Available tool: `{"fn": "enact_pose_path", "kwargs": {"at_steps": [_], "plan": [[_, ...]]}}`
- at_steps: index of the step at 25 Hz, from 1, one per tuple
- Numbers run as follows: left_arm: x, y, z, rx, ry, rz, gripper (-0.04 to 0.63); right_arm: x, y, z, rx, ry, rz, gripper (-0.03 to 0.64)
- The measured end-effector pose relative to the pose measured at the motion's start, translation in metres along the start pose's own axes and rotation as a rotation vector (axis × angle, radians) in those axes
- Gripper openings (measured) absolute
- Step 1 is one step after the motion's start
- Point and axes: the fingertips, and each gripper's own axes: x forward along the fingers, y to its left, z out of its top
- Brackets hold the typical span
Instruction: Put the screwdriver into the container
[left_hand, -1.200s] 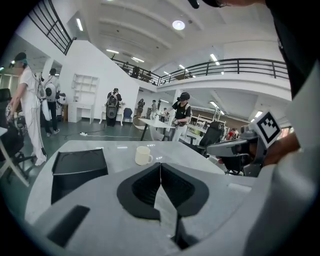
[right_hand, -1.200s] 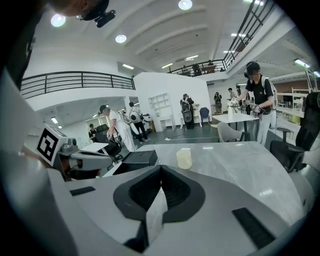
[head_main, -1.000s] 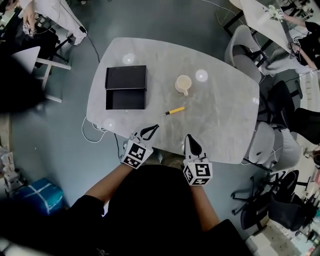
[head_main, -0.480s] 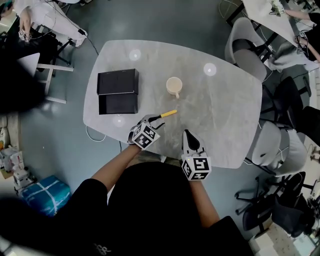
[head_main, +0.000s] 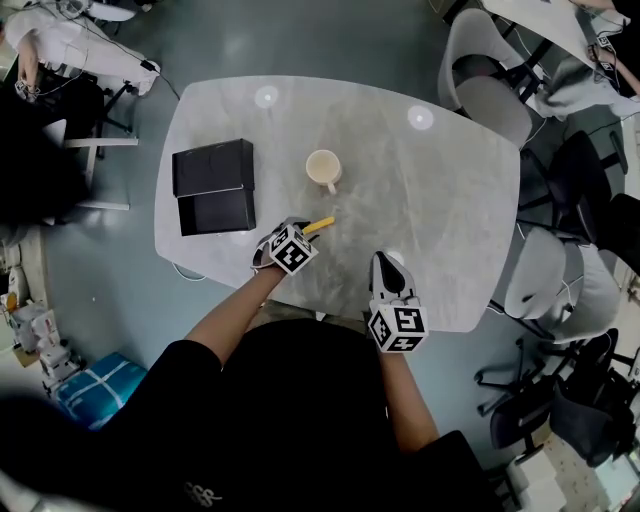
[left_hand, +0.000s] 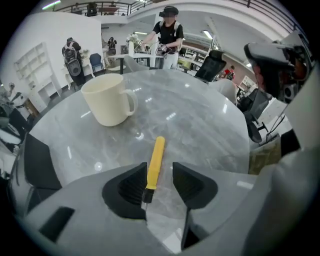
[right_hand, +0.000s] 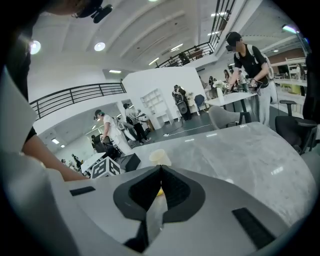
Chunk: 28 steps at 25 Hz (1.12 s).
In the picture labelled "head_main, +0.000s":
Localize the person's right forearm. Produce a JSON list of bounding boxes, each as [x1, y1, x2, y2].
[[375, 347, 442, 454]]

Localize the cream mug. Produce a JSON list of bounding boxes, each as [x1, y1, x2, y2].
[[305, 148, 344, 196]]

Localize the black office chair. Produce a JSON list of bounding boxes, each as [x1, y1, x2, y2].
[[474, 327, 640, 469]]

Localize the white shell chair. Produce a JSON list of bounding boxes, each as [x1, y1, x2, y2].
[[502, 225, 622, 346], [437, 7, 535, 150]]

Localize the person's black shirt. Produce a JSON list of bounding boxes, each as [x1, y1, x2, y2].
[[0, 318, 504, 512]]

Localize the person's olive trousers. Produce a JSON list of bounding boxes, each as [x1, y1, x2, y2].
[[258, 298, 370, 335]]

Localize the white cable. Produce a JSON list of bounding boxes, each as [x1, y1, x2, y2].
[[171, 260, 207, 282]]

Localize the black box container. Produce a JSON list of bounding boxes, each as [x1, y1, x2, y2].
[[171, 138, 258, 238]]

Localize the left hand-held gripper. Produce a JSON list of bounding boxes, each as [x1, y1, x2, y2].
[[251, 216, 320, 277]]

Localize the white cardboard box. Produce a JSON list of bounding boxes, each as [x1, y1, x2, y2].
[[505, 439, 569, 509]]

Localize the person's left forearm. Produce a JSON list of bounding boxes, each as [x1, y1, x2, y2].
[[182, 267, 287, 372]]

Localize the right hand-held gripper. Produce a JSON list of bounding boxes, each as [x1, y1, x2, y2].
[[368, 251, 430, 354]]

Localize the black floor cable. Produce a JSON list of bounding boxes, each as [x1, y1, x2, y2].
[[84, 19, 182, 102]]

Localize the white frame table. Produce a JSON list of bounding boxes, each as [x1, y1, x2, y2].
[[42, 117, 140, 212]]

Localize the pile of white boxes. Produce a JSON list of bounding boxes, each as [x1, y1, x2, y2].
[[0, 262, 84, 399]]

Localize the blue wrapped package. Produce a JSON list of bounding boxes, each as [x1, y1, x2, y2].
[[53, 351, 150, 432]]

